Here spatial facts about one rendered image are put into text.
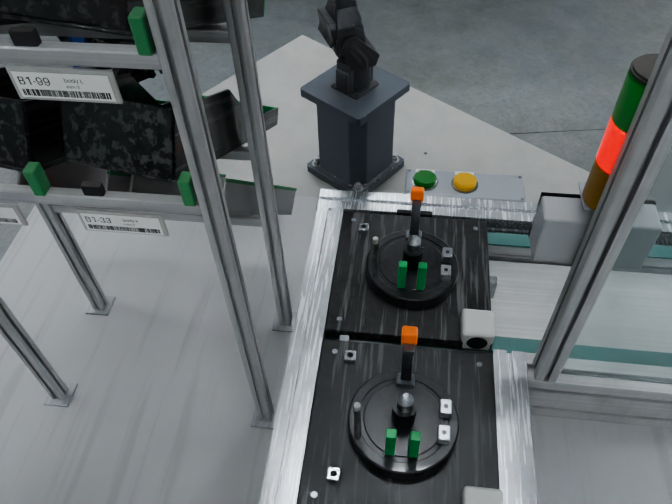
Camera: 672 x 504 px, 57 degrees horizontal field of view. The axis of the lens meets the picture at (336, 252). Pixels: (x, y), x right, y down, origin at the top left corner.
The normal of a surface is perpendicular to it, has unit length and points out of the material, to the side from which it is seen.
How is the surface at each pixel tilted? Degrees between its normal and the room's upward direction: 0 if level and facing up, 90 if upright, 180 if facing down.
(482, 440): 0
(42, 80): 90
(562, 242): 90
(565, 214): 0
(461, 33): 0
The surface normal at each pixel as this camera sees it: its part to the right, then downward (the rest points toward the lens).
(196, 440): -0.03, -0.65
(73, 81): -0.12, 0.76
